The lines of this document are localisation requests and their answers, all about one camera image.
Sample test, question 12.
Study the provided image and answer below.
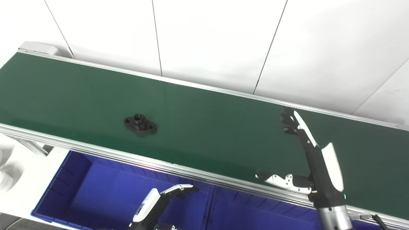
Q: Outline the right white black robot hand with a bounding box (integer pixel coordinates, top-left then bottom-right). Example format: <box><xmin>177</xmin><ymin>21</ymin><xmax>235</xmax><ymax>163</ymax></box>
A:
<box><xmin>255</xmin><ymin>107</ymin><xmax>348</xmax><ymax>210</ymax></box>

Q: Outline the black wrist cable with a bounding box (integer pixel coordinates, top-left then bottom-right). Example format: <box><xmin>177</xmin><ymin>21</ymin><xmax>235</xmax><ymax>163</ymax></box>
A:
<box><xmin>348</xmin><ymin>213</ymin><xmax>389</xmax><ymax>230</ymax></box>

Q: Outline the green conveyor belt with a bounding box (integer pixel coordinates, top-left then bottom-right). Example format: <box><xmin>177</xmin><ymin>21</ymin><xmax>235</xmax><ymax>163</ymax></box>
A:
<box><xmin>0</xmin><ymin>41</ymin><xmax>409</xmax><ymax>229</ymax></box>

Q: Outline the aluminium conveyor support leg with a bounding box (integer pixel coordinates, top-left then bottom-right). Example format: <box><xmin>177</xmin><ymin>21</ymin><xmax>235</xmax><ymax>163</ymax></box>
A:
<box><xmin>11</xmin><ymin>137</ymin><xmax>53</xmax><ymax>157</ymax></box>

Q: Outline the blue plastic bin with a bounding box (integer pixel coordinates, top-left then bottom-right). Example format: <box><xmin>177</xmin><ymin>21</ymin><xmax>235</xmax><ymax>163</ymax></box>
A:
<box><xmin>208</xmin><ymin>187</ymin><xmax>384</xmax><ymax>230</ymax></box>
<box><xmin>31</xmin><ymin>150</ymin><xmax>214</xmax><ymax>230</ymax></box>

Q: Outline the black metal flange part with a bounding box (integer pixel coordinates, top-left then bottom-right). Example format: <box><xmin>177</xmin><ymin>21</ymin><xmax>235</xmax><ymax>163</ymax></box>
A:
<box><xmin>124</xmin><ymin>113</ymin><xmax>158</xmax><ymax>135</ymax></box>

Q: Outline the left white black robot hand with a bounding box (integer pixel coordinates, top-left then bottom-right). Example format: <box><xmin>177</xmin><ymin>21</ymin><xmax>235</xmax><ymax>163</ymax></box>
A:
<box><xmin>129</xmin><ymin>184</ymin><xmax>200</xmax><ymax>230</ymax></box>

